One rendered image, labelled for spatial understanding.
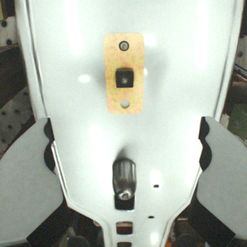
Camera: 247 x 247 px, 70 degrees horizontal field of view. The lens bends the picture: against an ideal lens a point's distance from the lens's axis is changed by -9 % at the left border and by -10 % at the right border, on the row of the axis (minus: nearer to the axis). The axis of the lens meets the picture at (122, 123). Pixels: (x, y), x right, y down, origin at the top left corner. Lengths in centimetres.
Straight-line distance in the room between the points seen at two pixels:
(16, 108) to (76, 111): 43
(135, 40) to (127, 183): 15
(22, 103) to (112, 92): 44
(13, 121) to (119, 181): 49
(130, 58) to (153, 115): 7
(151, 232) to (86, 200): 16
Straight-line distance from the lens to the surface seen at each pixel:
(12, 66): 25
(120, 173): 24
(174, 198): 33
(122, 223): 40
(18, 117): 65
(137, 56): 19
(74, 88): 21
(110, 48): 19
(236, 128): 26
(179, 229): 52
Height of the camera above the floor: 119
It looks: 59 degrees down
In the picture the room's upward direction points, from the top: 180 degrees clockwise
